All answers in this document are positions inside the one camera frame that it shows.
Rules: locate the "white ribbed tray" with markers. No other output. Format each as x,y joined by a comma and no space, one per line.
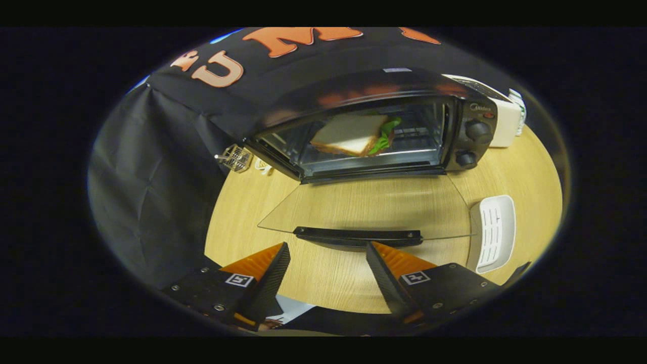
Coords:
498,232

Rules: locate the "white bottle with green label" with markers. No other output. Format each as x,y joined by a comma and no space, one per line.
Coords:
520,108

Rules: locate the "lettuce sandwich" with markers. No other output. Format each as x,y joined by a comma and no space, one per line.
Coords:
349,134

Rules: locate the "black toaster oven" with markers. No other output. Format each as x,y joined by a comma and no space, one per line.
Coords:
364,91

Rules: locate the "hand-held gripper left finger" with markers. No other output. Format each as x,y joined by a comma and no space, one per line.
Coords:
270,285

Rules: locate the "white pop-up toaster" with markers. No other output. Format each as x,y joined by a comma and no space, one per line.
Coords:
505,129

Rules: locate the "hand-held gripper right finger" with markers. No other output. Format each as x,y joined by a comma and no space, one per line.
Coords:
386,283

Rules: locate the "white paper sheet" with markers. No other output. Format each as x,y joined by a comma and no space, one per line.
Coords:
295,309

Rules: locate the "black backdrop cloth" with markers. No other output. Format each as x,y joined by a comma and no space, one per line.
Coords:
151,202

